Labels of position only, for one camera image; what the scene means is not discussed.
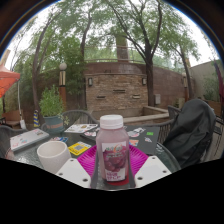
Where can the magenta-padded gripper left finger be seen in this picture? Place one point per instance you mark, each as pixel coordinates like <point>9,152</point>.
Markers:
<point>71,171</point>

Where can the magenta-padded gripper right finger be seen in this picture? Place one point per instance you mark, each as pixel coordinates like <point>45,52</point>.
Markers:
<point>151,170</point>

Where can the pink drink bottle white cap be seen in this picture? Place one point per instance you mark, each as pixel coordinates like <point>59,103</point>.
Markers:
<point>112,146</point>

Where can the yellow printed card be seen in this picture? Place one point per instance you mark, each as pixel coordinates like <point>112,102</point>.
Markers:
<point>79,148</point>

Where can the white ceramic mug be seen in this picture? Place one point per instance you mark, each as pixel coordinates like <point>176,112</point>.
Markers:
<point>51,156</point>

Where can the dark laptop with stickers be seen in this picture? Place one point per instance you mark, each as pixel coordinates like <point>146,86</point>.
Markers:
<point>151,135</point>

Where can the white stickered flat tablet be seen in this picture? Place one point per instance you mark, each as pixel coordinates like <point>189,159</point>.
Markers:
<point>80,128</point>

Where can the silver laptop with stickers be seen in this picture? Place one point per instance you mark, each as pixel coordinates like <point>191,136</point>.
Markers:
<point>28,139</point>

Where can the blue yellow striped cone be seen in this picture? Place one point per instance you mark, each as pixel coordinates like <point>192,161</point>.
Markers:
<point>36,119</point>

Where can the green potted plant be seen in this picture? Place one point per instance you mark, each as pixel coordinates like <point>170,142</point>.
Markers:
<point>51,101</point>

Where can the dark-trunked tall tree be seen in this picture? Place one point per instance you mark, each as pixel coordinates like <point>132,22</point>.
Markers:
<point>149,86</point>

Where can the slender leaning tree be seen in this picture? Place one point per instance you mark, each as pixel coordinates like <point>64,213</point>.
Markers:
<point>35,83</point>

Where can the closed maroon umbrella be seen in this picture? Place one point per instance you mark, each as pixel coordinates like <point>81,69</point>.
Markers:
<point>220,83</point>

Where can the orange patio umbrella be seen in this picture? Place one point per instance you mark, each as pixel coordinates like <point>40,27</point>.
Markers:
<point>6,80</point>

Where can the wooden lamp post globe light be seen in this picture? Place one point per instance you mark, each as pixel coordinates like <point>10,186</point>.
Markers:
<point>63,90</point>
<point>184,88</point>

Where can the black wall lamp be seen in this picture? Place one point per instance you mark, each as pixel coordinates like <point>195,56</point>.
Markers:
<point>144,81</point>
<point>90,82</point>

